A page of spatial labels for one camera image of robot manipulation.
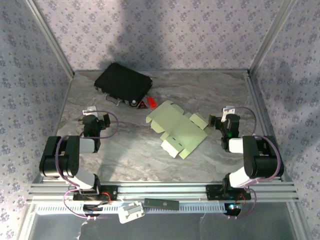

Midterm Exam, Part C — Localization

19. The light green paper box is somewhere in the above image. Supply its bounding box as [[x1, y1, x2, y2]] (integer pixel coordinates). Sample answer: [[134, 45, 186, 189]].
[[145, 100, 210, 160]]

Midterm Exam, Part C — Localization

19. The black hard case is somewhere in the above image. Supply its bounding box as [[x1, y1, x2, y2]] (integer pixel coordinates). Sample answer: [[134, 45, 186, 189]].
[[94, 62, 154, 107]]

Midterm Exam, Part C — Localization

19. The controller board with green light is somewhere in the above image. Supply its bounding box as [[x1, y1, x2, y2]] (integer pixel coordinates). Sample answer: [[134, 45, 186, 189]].
[[224, 202, 243, 217]]

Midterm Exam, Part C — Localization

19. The black flat bar device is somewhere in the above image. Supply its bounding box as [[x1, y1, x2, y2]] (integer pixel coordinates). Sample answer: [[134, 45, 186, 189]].
[[144, 198, 180, 210]]

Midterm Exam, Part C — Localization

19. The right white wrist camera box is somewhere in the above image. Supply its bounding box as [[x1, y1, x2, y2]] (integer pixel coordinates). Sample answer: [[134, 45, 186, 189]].
[[221, 105, 236, 121]]

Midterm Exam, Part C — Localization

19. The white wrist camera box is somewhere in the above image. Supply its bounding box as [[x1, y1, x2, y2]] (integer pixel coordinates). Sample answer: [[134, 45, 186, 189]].
[[82, 106, 98, 116], [221, 105, 236, 121]]

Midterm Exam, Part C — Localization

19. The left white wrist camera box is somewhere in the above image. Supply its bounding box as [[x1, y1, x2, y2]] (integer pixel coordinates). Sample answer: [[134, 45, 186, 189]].
[[82, 106, 98, 116]]

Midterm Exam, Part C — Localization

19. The aluminium side rail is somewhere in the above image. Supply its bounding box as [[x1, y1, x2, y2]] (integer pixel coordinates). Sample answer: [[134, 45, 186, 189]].
[[246, 71, 286, 181]]

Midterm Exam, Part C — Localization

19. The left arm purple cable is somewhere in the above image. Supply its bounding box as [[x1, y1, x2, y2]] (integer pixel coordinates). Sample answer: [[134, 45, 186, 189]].
[[55, 110, 120, 221]]

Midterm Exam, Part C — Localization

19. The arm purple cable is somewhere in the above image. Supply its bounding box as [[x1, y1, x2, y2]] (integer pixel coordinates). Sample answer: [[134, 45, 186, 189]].
[[55, 110, 120, 221], [228, 106, 281, 221]]

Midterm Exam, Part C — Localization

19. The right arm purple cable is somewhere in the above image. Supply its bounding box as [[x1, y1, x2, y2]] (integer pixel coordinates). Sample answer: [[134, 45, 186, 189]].
[[228, 106, 281, 221]]

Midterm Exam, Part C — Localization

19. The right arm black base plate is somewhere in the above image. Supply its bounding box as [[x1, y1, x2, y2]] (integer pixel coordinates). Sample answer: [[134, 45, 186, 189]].
[[206, 184, 252, 201]]

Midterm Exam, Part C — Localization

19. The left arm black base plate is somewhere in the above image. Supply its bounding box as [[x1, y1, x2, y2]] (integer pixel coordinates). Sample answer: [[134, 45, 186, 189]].
[[72, 185, 119, 202]]

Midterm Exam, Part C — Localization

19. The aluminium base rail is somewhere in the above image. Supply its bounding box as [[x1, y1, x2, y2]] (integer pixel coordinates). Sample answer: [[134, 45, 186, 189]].
[[26, 181, 300, 204]]

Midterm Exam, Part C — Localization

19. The white slotted cable duct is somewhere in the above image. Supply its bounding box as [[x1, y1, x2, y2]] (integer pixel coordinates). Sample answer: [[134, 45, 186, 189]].
[[36, 201, 231, 215]]

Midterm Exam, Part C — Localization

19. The white plastic bracket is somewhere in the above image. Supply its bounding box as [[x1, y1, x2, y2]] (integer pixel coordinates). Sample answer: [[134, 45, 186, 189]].
[[117, 200, 146, 224]]

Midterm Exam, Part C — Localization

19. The aluminium corner post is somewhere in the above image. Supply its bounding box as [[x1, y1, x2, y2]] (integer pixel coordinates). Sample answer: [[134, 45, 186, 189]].
[[247, 0, 299, 76], [24, 0, 76, 79]]

